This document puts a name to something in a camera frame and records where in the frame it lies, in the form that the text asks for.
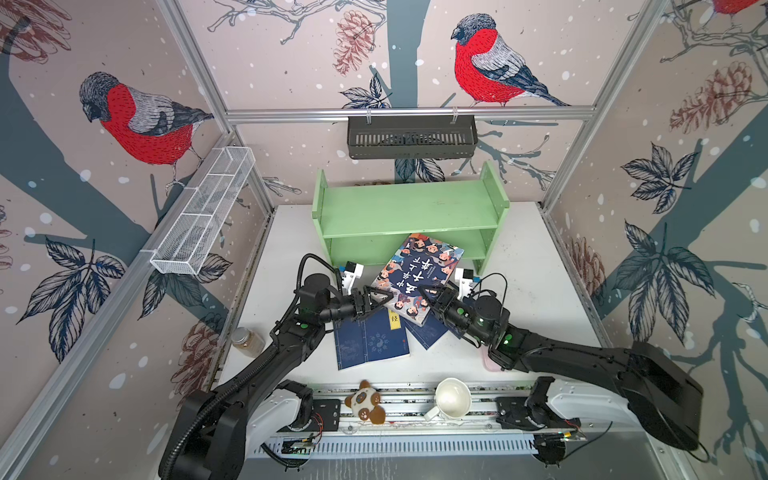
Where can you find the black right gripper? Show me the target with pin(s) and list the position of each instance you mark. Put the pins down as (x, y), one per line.
(444, 305)

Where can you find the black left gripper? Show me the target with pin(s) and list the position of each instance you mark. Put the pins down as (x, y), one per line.
(382, 301)

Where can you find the blue book with yellow label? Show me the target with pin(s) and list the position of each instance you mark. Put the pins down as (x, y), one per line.
(384, 337)

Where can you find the colourful cartoon cover book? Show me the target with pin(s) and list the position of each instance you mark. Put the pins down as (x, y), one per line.
(420, 260)

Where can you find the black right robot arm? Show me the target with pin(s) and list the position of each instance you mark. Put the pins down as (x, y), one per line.
(666, 400)

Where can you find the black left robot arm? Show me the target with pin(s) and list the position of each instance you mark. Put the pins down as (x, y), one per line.
(209, 437)

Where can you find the dark blue book under cartoon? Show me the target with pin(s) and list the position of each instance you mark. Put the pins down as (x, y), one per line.
(428, 333)

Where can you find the dark blue leftmost book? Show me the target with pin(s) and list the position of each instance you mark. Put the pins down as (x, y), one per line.
(349, 339)

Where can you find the green wooden shelf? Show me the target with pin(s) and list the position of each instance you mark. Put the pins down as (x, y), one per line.
(367, 224)

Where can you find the pink plastic tray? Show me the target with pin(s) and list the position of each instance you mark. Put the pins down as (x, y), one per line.
(489, 364)

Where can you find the white ceramic mug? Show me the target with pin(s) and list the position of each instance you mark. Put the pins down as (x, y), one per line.
(452, 399)

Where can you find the brown white plush toy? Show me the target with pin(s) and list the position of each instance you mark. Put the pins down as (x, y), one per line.
(365, 404)

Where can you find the small glass spice jar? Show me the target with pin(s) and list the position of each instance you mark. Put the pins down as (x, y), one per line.
(247, 341)

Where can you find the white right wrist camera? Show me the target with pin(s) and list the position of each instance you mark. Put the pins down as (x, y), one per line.
(465, 280)

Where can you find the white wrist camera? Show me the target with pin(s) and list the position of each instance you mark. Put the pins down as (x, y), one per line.
(465, 280)
(350, 272)

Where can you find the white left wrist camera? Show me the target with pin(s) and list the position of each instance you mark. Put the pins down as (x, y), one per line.
(350, 272)

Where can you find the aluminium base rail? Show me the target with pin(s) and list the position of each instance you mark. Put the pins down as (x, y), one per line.
(298, 424)

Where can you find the black hanging wall basket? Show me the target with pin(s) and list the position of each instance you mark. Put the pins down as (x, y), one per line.
(411, 137)

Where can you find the white wire mesh basket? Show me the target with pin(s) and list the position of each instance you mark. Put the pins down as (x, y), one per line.
(193, 233)

